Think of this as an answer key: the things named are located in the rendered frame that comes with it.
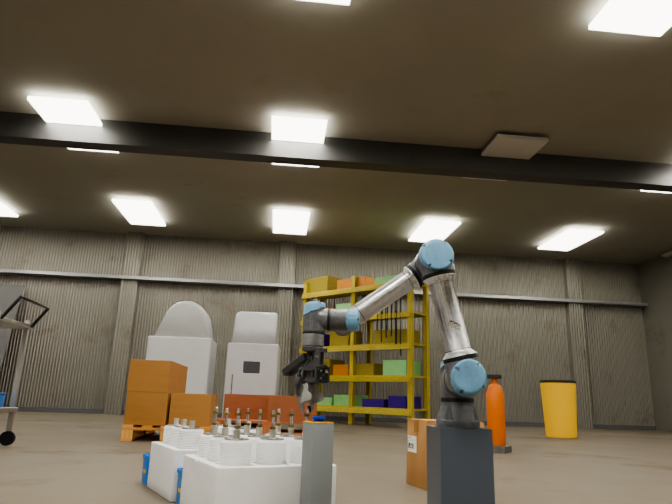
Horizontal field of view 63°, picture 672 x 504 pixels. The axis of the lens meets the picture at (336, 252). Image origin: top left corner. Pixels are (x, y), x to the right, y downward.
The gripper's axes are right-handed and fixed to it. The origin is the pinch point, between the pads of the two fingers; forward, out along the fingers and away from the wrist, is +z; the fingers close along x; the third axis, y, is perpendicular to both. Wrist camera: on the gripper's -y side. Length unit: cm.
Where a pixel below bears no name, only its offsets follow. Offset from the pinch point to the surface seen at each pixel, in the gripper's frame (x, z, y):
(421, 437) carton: 94, 12, -13
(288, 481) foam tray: -10.9, 21.3, 4.7
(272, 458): -13.8, 15.0, 0.2
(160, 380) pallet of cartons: 128, -13, -288
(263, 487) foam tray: -18.4, 22.7, 1.9
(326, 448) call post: -10.3, 10.7, 18.9
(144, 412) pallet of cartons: 121, 13, -295
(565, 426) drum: 615, 20, -121
